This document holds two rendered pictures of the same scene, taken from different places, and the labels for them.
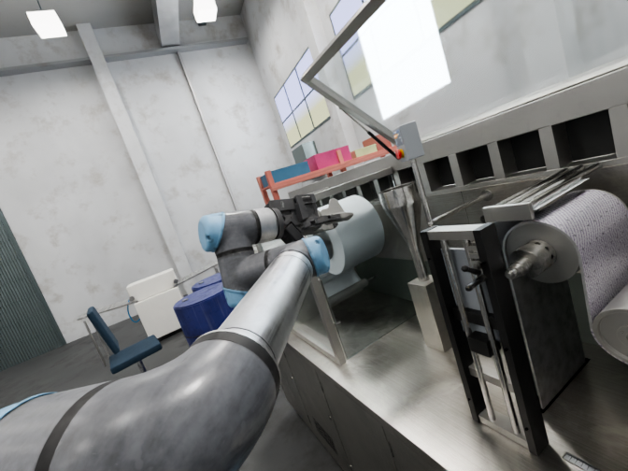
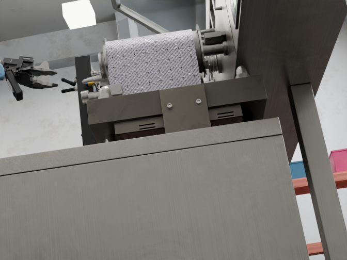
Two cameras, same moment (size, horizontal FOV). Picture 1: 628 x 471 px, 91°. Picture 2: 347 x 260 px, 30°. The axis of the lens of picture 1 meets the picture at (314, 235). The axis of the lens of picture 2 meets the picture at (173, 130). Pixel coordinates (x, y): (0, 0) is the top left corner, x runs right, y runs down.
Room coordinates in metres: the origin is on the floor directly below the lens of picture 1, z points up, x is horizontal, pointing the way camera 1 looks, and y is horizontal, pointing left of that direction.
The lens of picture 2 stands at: (-0.96, -1.35, 0.41)
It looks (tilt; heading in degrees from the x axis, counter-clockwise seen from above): 22 degrees up; 25
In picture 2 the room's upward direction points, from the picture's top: 9 degrees counter-clockwise
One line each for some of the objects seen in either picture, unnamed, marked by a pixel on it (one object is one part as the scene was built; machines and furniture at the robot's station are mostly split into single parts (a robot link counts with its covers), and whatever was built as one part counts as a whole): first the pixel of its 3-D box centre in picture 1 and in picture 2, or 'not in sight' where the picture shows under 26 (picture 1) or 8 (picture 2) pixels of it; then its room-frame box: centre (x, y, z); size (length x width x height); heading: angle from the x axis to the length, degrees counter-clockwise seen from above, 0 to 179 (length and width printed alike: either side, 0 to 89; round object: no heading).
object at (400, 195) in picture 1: (399, 195); not in sight; (1.10, -0.34, 1.50); 0.14 x 0.14 x 0.06
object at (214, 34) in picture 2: not in sight; (215, 37); (0.53, -0.82, 1.28); 0.06 x 0.05 x 0.02; 115
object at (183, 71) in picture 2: not in sight; (157, 94); (0.40, -0.68, 1.11); 0.23 x 0.01 x 0.18; 115
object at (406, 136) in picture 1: (405, 143); (126, 35); (0.91, -0.34, 1.66); 0.07 x 0.07 x 0.10; 0
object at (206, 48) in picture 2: not in sight; (214, 49); (0.53, -0.81, 1.25); 0.07 x 0.04 x 0.04; 115
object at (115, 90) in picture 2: not in sight; (114, 90); (0.34, -0.59, 1.13); 0.04 x 0.02 x 0.03; 115
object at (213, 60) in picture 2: not in sight; (209, 63); (0.75, -0.71, 1.33); 0.07 x 0.07 x 0.07; 25
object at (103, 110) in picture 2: not in sight; (177, 113); (0.31, -0.77, 1.00); 0.40 x 0.16 x 0.06; 115
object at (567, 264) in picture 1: (567, 233); not in sight; (0.68, -0.56, 1.33); 0.25 x 0.14 x 0.14; 115
